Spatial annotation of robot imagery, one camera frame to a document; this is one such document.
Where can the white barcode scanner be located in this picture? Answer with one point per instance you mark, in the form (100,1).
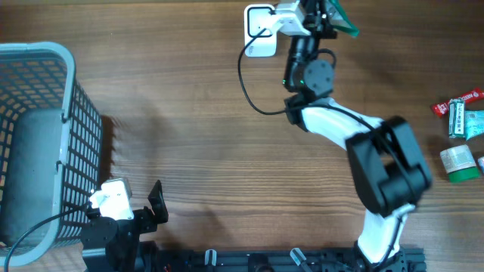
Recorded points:
(255,20)

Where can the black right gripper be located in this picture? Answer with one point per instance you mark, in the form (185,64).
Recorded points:
(318,23)

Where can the grey plastic shopping basket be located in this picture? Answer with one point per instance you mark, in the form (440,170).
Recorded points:
(51,137)

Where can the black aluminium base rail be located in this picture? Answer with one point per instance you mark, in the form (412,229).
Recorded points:
(323,260)

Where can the small green white box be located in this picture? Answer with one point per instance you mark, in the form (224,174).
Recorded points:
(456,118)

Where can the green lid jar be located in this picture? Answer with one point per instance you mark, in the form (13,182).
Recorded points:
(459,164)

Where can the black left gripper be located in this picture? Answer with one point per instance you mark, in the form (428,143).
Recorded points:
(144,215)

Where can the green 3M gloves packet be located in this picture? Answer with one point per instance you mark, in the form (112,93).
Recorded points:
(338,18)

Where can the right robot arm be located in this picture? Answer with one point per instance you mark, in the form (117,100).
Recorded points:
(388,168)

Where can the clear wet wipes packet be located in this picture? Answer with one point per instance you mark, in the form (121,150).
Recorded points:
(473,123)

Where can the red tissue packet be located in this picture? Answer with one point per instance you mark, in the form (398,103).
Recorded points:
(480,162)

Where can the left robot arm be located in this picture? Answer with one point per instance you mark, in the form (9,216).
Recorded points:
(111,238)

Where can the red coffee stick sachet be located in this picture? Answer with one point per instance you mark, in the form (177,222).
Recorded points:
(440,109)

